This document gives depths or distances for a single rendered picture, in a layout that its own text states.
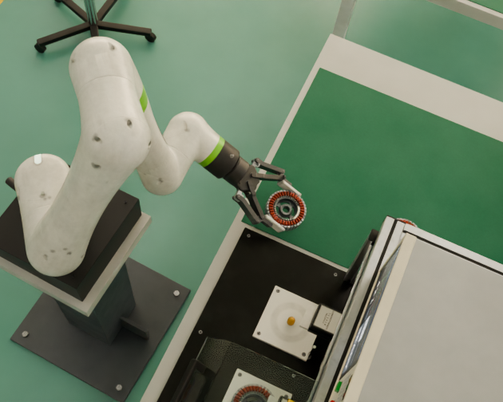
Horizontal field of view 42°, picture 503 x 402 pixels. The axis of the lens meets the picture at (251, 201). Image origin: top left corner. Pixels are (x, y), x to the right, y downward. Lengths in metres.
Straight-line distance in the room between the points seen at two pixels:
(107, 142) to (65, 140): 1.74
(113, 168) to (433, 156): 1.16
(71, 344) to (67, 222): 1.21
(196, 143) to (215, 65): 1.46
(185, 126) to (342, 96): 0.64
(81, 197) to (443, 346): 0.72
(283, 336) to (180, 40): 1.82
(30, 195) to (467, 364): 0.98
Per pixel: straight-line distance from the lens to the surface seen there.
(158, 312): 2.53
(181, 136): 1.65
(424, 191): 2.02
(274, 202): 1.81
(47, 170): 1.57
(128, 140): 1.17
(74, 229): 1.39
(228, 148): 1.71
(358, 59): 2.23
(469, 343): 1.25
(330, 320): 1.61
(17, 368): 2.57
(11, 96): 3.08
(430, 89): 2.23
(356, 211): 1.93
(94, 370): 2.50
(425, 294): 1.25
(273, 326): 1.73
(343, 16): 2.77
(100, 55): 1.27
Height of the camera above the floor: 2.44
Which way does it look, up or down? 63 degrees down
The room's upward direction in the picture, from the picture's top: 10 degrees clockwise
